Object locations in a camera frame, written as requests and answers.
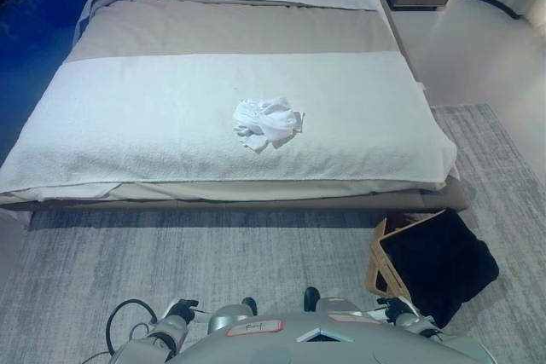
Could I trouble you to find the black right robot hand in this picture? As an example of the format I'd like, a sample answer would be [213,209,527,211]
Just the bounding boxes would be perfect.
[376,296,411,323]

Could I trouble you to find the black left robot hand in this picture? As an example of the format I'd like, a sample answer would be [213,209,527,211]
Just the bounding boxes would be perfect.
[164,298,200,325]

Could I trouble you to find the white clothes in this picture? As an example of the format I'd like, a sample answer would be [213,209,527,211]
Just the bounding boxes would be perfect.
[231,95,306,154]

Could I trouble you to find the grey woven rug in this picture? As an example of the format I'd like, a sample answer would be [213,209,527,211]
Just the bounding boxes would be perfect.
[0,103,546,364]

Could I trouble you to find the silver left robot leg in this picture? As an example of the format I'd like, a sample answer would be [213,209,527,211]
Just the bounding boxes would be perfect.
[207,297,258,332]

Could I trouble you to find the silver robot leg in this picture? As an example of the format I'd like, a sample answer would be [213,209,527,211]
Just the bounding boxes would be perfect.
[207,297,258,332]
[303,286,364,319]

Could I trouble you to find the silver right robot leg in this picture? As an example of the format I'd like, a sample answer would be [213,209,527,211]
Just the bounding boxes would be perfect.
[303,286,364,319]

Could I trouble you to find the silver robot torso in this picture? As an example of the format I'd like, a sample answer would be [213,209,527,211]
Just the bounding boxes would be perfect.
[170,310,500,364]

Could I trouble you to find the cream mattress sheet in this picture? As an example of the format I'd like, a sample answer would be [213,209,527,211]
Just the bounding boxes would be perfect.
[8,179,450,204]

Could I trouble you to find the beige duvet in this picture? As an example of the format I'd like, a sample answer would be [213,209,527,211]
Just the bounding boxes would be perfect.
[72,0,406,61]

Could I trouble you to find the thick black wrist cable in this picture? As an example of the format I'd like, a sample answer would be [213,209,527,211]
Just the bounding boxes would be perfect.
[80,298,171,364]

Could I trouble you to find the brown upholstered bed frame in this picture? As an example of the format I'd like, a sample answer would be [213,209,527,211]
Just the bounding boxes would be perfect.
[0,0,471,228]

